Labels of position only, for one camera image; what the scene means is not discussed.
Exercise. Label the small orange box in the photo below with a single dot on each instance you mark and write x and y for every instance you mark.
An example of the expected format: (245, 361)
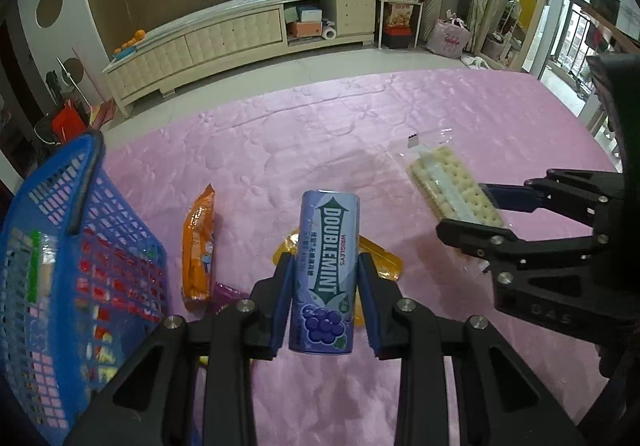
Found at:
(305, 29)

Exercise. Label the pile of oranges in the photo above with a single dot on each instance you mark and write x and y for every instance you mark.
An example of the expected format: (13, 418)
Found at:
(132, 39)

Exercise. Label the small blue box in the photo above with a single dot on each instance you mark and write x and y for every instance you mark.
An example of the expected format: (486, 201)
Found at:
(310, 14)

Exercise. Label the yellow snack packet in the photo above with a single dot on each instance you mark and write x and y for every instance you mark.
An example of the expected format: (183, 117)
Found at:
(382, 261)

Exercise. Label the yellow printed snack bag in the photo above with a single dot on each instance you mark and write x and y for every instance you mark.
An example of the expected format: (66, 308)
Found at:
(400, 16)

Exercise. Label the white pole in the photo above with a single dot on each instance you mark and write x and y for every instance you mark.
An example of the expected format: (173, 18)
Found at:
(70, 80)

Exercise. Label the purple snack packet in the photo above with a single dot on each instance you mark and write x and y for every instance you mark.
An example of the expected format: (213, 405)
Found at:
(222, 296)

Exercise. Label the pink tote bag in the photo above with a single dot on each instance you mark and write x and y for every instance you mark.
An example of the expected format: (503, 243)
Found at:
(449, 38)

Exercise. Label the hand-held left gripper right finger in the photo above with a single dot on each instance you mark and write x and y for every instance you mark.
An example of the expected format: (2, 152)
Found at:
(372, 321)

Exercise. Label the blue plate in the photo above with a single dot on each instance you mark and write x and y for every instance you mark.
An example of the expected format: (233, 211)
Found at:
(124, 54)

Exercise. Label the white paper roll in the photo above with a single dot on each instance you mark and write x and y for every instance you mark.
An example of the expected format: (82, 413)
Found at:
(328, 32)

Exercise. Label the red and black box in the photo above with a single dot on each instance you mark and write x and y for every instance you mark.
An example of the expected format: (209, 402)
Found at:
(397, 38)

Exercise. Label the blue plastic basket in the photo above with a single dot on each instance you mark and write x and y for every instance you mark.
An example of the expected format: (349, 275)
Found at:
(85, 246)

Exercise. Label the brown round wall disc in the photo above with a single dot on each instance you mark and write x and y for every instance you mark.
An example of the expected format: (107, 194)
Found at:
(77, 68)
(48, 5)

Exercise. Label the arched standing mirror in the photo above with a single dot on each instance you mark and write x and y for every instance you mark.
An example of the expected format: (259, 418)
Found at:
(547, 25)

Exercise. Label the purple chewing gum can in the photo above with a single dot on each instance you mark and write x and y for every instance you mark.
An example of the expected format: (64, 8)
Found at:
(325, 276)

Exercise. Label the red paper bag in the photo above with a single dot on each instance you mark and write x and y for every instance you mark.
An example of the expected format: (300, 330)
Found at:
(70, 123)

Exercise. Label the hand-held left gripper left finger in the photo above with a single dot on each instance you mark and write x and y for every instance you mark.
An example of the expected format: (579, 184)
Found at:
(280, 316)

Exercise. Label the orange snack packet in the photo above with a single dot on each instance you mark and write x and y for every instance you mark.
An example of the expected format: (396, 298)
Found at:
(197, 251)

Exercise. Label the pink quilted tablecloth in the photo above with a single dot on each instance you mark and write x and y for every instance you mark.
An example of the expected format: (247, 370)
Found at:
(300, 135)

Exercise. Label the black bag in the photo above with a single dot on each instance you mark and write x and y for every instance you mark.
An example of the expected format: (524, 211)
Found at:
(46, 131)

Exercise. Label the white slipper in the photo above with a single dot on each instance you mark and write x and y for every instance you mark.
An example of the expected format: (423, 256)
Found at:
(484, 64)
(469, 61)

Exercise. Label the cream TV cabinet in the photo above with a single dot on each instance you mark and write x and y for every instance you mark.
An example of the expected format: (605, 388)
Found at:
(220, 40)

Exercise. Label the clear cracker pack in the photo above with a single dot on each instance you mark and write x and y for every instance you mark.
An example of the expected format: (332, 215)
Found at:
(450, 186)

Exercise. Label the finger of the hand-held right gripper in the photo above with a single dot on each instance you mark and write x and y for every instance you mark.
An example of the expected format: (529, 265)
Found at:
(510, 198)
(465, 236)

